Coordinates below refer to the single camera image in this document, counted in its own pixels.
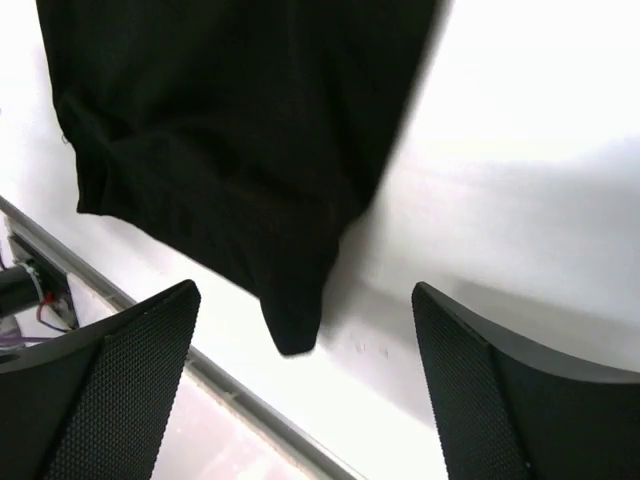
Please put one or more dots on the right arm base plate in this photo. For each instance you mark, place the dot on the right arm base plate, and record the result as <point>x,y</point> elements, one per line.
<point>52,279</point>

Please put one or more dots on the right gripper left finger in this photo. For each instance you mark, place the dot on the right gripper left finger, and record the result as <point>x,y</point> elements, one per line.
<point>94,403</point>

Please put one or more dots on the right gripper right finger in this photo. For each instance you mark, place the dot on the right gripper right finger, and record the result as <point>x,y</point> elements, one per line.
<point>507,407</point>

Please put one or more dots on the front aluminium rail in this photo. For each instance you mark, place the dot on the front aluminium rail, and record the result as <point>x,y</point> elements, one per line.
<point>233,394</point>

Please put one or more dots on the black skirt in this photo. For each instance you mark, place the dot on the black skirt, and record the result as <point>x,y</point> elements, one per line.
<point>247,135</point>

